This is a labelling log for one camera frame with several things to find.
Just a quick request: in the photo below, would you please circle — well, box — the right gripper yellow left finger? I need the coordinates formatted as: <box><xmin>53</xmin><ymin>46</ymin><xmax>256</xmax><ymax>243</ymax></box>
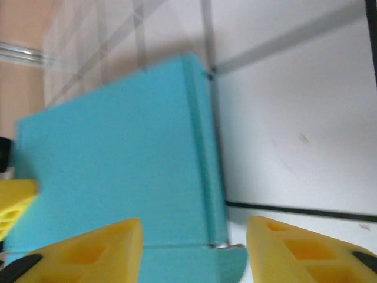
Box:
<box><xmin>0</xmin><ymin>218</ymin><xmax>144</xmax><ymax>283</ymax></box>

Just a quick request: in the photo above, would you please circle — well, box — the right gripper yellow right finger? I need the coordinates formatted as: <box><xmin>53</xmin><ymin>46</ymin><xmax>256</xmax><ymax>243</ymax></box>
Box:
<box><xmin>246</xmin><ymin>215</ymin><xmax>377</xmax><ymax>283</ymax></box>

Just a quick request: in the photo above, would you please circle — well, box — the blue and white paper box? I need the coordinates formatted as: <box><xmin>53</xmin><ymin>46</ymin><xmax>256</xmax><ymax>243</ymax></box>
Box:
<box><xmin>5</xmin><ymin>51</ymin><xmax>248</xmax><ymax>283</ymax></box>

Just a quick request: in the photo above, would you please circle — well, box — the aluminium rail frame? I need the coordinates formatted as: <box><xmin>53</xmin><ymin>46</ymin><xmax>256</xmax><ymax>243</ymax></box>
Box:
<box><xmin>0</xmin><ymin>41</ymin><xmax>45</xmax><ymax>64</ymax></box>

